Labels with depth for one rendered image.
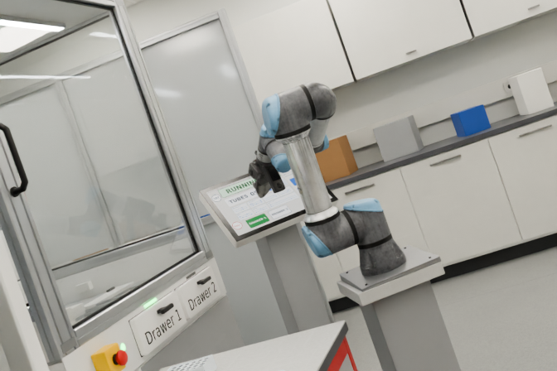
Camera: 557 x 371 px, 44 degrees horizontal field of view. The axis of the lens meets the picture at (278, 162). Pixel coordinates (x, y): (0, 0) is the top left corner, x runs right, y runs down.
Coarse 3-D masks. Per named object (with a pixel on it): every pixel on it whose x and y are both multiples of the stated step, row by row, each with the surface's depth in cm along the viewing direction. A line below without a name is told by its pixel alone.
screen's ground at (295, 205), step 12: (240, 180) 303; (288, 180) 307; (216, 192) 295; (240, 192) 297; (216, 204) 290; (228, 204) 291; (240, 204) 292; (288, 204) 296; (300, 204) 297; (228, 216) 286; (252, 216) 288; (252, 228) 284
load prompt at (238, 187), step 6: (246, 180) 303; (252, 180) 303; (228, 186) 299; (234, 186) 299; (240, 186) 300; (246, 186) 300; (252, 186) 301; (222, 192) 296; (228, 192) 296; (234, 192) 297
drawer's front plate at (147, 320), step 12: (168, 300) 221; (144, 312) 206; (156, 312) 212; (168, 312) 219; (180, 312) 225; (132, 324) 200; (144, 324) 204; (156, 324) 210; (180, 324) 223; (144, 336) 202; (156, 336) 208; (168, 336) 214; (144, 348) 200
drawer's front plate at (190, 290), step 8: (200, 272) 249; (208, 272) 254; (192, 280) 240; (176, 288) 231; (184, 288) 233; (192, 288) 239; (200, 288) 244; (216, 288) 256; (184, 296) 231; (192, 296) 237; (200, 296) 242; (216, 296) 253; (184, 304) 230; (192, 304) 235; (200, 304) 240; (184, 312) 230; (192, 312) 233
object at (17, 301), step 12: (0, 240) 129; (0, 252) 128; (0, 264) 127; (12, 276) 129; (12, 288) 128; (12, 300) 128; (24, 312) 129; (24, 324) 128; (24, 336) 127; (36, 336) 130; (36, 348) 129; (36, 360) 128
